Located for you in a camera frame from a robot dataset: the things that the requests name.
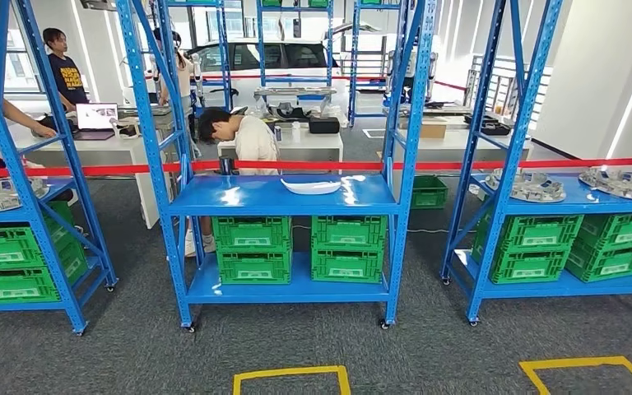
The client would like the black plastic tray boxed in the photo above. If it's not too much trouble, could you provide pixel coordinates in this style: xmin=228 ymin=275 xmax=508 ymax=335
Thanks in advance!
xmin=479 ymin=120 xmax=512 ymax=137

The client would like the open laptop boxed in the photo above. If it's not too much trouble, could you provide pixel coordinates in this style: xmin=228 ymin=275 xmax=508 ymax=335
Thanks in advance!
xmin=75 ymin=102 xmax=119 ymax=142

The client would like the black curved frame part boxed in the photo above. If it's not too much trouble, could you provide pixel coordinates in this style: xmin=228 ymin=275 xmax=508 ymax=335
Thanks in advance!
xmin=269 ymin=103 xmax=312 ymax=122

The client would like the metal railing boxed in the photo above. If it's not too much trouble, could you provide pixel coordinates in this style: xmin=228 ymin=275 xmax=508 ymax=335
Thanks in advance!
xmin=460 ymin=54 xmax=554 ymax=132

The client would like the white curved plastic part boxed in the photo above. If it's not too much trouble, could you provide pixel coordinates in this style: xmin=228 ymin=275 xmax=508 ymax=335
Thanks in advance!
xmin=280 ymin=178 xmax=342 ymax=196

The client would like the white table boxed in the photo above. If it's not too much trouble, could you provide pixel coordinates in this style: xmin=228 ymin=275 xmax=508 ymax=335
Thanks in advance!
xmin=7 ymin=122 xmax=178 ymax=230
xmin=216 ymin=128 xmax=344 ymax=175
xmin=387 ymin=128 xmax=535 ymax=179

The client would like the person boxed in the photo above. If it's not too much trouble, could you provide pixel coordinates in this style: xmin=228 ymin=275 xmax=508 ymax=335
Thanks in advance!
xmin=184 ymin=107 xmax=281 ymax=258
xmin=42 ymin=27 xmax=89 ymax=113
xmin=0 ymin=0 xmax=58 ymax=170
xmin=152 ymin=30 xmax=196 ymax=159

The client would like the black carrying case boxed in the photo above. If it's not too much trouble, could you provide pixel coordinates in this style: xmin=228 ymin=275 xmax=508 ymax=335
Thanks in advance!
xmin=309 ymin=117 xmax=341 ymax=135

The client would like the cardboard box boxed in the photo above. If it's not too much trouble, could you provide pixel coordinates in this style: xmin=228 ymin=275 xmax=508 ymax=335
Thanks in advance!
xmin=419 ymin=122 xmax=449 ymax=140

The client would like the white plastic frame piece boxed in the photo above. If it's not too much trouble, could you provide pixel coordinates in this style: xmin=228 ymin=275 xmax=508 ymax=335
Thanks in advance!
xmin=111 ymin=117 xmax=142 ymax=138

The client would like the red barrier belt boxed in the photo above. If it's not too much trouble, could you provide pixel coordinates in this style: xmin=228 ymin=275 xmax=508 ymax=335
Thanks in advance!
xmin=144 ymin=73 xmax=467 ymax=93
xmin=0 ymin=156 xmax=632 ymax=180

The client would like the black white humanoid robot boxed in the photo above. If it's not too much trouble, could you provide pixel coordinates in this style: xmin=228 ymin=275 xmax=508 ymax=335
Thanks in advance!
xmin=149 ymin=27 xmax=203 ymax=110

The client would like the blue metal shelf rack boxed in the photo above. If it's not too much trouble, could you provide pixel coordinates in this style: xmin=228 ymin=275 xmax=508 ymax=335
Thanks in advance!
xmin=439 ymin=0 xmax=632 ymax=328
xmin=0 ymin=0 xmax=119 ymax=335
xmin=115 ymin=0 xmax=438 ymax=332
xmin=347 ymin=0 xmax=404 ymax=128
xmin=256 ymin=0 xmax=334 ymax=107
xmin=149 ymin=0 xmax=234 ymax=113

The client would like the white car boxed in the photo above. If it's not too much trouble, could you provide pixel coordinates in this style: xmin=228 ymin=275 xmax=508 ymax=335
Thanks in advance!
xmin=184 ymin=21 xmax=388 ymax=110

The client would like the long silver metal panel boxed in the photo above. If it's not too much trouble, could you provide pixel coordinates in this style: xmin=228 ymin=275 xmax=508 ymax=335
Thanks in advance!
xmin=254 ymin=86 xmax=337 ymax=107

